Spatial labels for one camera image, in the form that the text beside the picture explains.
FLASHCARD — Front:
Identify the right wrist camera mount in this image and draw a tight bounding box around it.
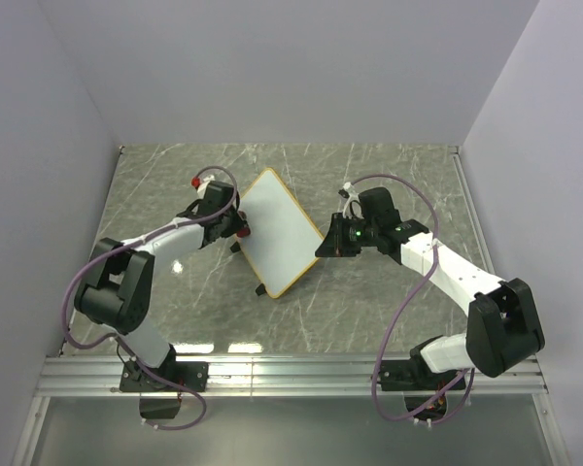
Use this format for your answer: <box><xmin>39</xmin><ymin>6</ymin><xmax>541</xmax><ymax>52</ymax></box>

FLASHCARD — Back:
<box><xmin>338</xmin><ymin>182</ymin><xmax>363</xmax><ymax>218</ymax></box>

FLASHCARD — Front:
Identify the yellow framed whiteboard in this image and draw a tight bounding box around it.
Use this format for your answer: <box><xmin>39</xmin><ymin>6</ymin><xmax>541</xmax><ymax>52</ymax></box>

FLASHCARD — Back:
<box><xmin>237</xmin><ymin>168</ymin><xmax>324</xmax><ymax>299</ymax></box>

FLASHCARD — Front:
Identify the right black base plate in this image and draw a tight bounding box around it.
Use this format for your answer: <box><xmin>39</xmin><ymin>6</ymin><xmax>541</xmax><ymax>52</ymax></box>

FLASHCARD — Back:
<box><xmin>371</xmin><ymin>357</ymin><xmax>465</xmax><ymax>392</ymax></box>

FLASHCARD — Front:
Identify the red heart-shaped eraser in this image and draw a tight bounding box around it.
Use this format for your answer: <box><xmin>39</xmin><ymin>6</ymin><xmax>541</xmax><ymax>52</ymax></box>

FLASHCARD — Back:
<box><xmin>236</xmin><ymin>211</ymin><xmax>251</xmax><ymax>238</ymax></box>

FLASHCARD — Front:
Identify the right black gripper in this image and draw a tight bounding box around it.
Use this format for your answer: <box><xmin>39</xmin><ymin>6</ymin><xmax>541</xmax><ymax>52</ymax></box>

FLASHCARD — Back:
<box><xmin>316</xmin><ymin>213</ymin><xmax>378</xmax><ymax>258</ymax></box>

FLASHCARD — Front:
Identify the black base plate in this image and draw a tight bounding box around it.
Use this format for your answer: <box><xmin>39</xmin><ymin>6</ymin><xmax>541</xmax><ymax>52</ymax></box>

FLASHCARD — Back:
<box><xmin>371</xmin><ymin>357</ymin><xmax>465</xmax><ymax>392</ymax></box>
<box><xmin>119</xmin><ymin>361</ymin><xmax>209</xmax><ymax>393</ymax></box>

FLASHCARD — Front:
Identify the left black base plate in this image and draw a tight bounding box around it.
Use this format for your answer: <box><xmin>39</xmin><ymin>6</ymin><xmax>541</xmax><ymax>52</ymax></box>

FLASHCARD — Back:
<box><xmin>119</xmin><ymin>361</ymin><xmax>209</xmax><ymax>393</ymax></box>

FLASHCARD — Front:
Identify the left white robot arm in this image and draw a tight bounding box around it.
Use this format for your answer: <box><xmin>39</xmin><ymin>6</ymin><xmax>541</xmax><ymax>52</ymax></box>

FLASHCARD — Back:
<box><xmin>74</xmin><ymin>178</ymin><xmax>250</xmax><ymax>390</ymax></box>

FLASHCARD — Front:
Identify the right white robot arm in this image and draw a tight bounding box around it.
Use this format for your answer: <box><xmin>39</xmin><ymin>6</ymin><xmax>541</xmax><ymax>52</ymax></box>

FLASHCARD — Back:
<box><xmin>315</xmin><ymin>183</ymin><xmax>545</xmax><ymax>388</ymax></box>

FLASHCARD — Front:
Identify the aluminium mounting rail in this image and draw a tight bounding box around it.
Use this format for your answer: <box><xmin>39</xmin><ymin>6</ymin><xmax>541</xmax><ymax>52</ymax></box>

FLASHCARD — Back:
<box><xmin>33</xmin><ymin>352</ymin><xmax>550</xmax><ymax>399</ymax></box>

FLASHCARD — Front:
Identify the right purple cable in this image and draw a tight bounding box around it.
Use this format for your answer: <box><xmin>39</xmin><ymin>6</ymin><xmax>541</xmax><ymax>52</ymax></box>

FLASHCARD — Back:
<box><xmin>370</xmin><ymin>173</ymin><xmax>477</xmax><ymax>428</ymax></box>

